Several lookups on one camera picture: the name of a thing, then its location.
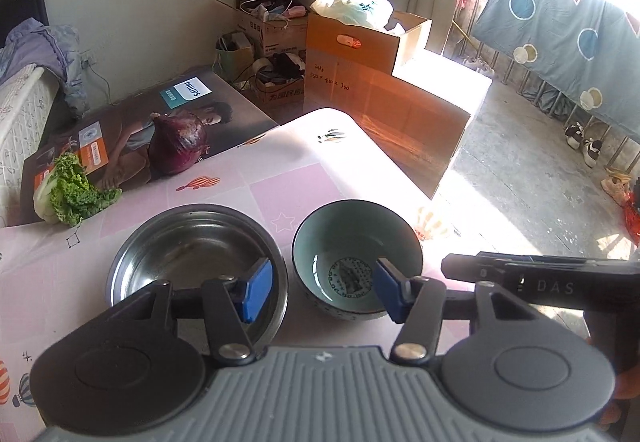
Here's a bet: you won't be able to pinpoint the pink patterned tablecloth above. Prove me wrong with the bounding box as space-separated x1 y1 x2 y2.
1 109 462 441

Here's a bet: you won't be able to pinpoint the blue patterned hanging blanket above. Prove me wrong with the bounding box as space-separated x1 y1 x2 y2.
473 0 639 139

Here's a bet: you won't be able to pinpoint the white quilted mattress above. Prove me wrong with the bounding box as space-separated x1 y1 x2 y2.
0 64 60 227

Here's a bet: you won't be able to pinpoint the open orange cardboard box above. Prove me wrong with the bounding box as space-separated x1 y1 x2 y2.
307 10 432 74

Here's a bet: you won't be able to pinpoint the purple crumpled clothes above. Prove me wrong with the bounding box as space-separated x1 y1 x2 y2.
1 18 90 117

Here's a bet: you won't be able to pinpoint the green lettuce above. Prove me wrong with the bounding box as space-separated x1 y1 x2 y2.
32 153 122 227

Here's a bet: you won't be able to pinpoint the black bed headboard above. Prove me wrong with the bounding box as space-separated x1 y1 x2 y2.
0 0 49 44

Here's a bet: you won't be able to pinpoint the brown box with clutter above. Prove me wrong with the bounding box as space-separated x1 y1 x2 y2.
215 0 308 57

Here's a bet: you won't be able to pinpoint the small low cardboard box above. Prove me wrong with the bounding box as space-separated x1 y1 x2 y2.
250 53 306 109

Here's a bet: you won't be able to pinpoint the teal ceramic bowl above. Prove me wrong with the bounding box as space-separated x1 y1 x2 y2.
292 199 423 321

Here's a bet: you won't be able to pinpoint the large orange cardboard box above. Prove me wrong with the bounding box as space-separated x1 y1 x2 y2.
305 50 491 198

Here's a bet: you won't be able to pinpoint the white plastic bag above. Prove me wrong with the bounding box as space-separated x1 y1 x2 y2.
310 0 394 30

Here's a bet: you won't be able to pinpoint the Philips printed flat box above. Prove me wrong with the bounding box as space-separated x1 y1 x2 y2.
17 68 277 225

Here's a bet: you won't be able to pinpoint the person's right hand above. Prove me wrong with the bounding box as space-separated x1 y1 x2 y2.
599 365 640 429

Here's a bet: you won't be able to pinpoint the pair of sneakers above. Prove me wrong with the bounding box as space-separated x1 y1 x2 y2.
565 122 602 168

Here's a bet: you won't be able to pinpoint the small stainless steel bowl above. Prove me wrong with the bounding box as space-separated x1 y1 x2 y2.
106 203 288 349

